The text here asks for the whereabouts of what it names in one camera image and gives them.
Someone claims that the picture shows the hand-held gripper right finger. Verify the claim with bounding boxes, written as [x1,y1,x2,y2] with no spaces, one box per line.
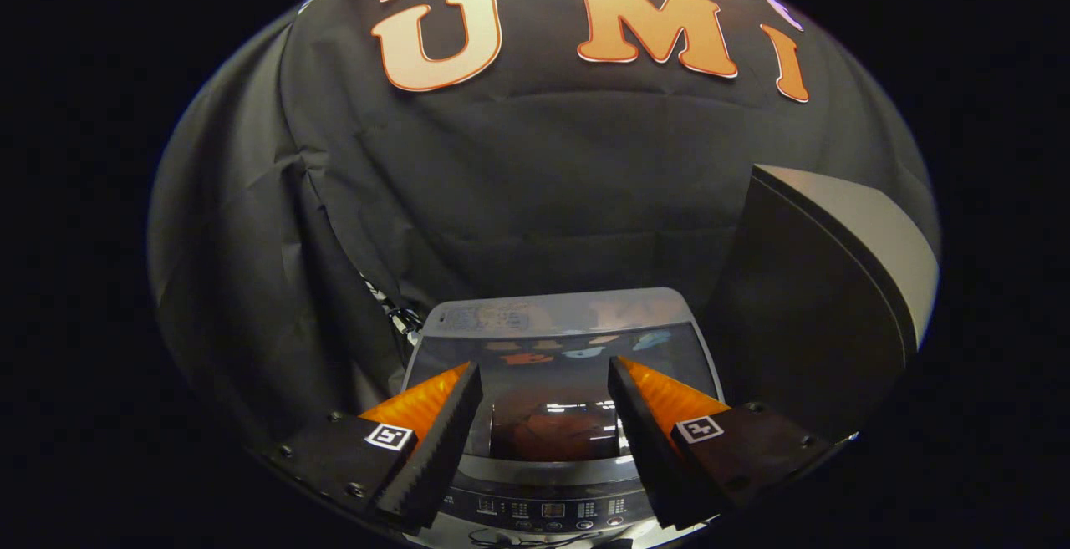
[608,356,837,531]

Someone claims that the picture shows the black backdrop cloth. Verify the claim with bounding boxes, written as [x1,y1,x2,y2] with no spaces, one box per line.
[149,0,937,466]

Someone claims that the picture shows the grey washing machine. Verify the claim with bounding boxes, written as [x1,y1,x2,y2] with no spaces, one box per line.
[400,286,728,548]

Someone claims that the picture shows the washing machine glass lid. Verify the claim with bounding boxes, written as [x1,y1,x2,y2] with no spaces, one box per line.
[404,288,724,462]

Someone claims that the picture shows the grey cabinet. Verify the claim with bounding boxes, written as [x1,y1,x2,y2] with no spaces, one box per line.
[723,163,941,443]

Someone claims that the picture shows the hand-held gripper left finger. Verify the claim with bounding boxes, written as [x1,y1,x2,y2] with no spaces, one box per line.
[251,361,484,533]

